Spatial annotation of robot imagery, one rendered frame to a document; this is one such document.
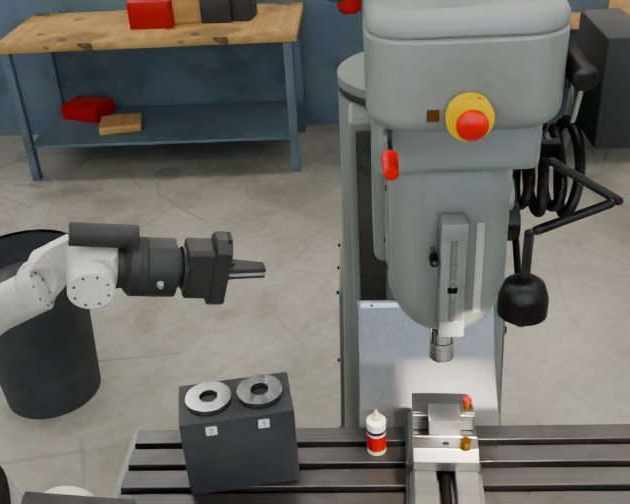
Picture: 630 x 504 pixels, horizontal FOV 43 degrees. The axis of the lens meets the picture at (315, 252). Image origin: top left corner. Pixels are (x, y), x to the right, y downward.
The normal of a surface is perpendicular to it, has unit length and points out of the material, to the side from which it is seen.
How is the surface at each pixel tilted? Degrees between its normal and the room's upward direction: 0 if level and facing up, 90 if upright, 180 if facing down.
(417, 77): 90
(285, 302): 0
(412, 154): 90
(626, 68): 90
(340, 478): 0
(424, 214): 90
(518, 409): 0
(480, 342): 62
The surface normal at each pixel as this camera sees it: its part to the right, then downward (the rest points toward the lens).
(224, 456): 0.15, 0.50
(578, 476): -0.06, -0.86
